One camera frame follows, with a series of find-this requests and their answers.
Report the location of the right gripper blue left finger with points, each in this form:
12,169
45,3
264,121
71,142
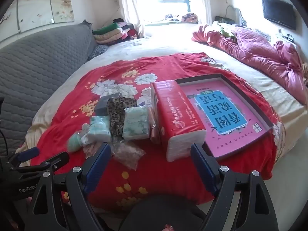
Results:
94,167

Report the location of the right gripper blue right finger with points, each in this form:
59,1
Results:
207,167

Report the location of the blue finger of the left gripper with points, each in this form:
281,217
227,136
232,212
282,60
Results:
28,154

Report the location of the light blue tissue packet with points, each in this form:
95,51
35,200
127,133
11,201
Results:
98,130

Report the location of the pink item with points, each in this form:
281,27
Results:
127,153

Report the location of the green floral tissue packet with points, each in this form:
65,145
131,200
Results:
136,123

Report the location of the leopard print scrunchie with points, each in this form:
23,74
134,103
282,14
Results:
116,110

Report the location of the orange roll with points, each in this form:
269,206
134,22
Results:
154,130

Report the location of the green sponge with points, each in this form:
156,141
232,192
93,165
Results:
74,142

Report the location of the red tissue pack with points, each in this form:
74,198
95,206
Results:
179,124

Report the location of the dark shallow box tray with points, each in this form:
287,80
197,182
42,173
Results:
225,115

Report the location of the dark blue small box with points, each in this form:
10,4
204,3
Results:
101,107

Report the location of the red floral blanket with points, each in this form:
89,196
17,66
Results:
239,125

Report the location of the grey quilted headboard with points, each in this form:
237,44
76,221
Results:
32,69

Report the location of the patterned dark pillow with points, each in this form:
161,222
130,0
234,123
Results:
98,50

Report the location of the pink quilted duvet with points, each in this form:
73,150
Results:
279,61

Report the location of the green cloth on duvet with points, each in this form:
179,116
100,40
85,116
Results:
226,32

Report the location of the stack of folded clothes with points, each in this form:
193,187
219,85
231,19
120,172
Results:
117,32

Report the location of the clothes on window sill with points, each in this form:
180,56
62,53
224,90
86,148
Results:
187,18

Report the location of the white curtain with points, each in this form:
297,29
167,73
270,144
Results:
131,10

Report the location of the window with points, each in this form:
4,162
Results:
163,2

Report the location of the floral wall painting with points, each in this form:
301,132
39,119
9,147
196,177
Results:
25,15

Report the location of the black wall television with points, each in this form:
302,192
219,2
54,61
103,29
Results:
279,12

